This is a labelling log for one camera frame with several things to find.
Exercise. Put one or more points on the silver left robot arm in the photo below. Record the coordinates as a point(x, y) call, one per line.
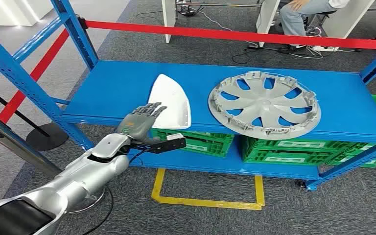
point(77, 181)

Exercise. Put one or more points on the white desk side panel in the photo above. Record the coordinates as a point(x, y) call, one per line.
point(169, 19)
point(347, 19)
point(267, 19)

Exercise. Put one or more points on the white power strip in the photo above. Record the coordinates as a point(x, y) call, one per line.
point(326, 48)

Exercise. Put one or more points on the white triangular plastic part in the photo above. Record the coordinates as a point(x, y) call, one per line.
point(171, 103)

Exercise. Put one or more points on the metal desk crossbar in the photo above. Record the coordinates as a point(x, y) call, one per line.
point(220, 5)

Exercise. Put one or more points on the yellow tape outline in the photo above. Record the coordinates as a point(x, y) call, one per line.
point(207, 203)

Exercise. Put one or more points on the white plinth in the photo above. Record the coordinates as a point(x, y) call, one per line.
point(9, 11)

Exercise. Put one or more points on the grey wheel hubcap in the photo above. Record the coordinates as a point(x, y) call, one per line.
point(264, 105)

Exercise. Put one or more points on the person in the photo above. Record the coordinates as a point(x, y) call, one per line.
point(295, 19)

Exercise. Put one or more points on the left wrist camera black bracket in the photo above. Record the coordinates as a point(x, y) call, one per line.
point(168, 144)

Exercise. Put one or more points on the short red barrier belt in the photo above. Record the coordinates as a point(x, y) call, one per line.
point(48, 53)

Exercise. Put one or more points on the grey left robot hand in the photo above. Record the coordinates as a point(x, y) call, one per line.
point(136, 125)

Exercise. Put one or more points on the blue metal shelf rack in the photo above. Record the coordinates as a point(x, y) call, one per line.
point(126, 90)

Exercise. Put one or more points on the long red barrier belt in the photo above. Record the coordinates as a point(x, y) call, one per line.
point(207, 32)

